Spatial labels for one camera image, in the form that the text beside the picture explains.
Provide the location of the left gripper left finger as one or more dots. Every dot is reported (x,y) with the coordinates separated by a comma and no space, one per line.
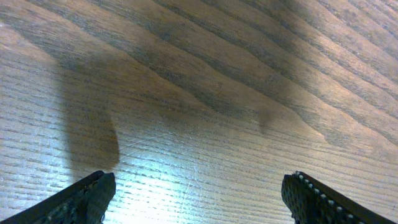
(84,202)

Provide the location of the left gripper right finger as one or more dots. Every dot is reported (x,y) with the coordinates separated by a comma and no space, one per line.
(312,202)

